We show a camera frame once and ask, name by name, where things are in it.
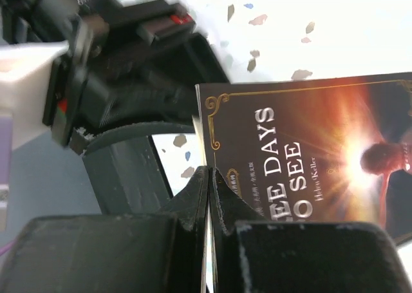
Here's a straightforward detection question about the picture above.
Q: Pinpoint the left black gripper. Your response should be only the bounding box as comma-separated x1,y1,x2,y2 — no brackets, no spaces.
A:
1,0,228,214

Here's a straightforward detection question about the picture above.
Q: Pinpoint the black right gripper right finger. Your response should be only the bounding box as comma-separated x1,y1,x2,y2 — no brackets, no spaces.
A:
209,169,411,292

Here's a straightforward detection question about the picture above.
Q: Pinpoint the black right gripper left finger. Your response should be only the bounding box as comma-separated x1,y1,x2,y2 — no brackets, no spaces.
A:
1,167,209,292

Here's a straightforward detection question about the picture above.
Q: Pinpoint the dark hardcover book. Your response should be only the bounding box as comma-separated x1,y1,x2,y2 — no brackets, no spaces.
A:
196,73,411,244

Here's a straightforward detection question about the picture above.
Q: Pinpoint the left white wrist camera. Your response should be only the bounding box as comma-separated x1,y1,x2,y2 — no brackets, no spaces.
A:
1,41,68,149

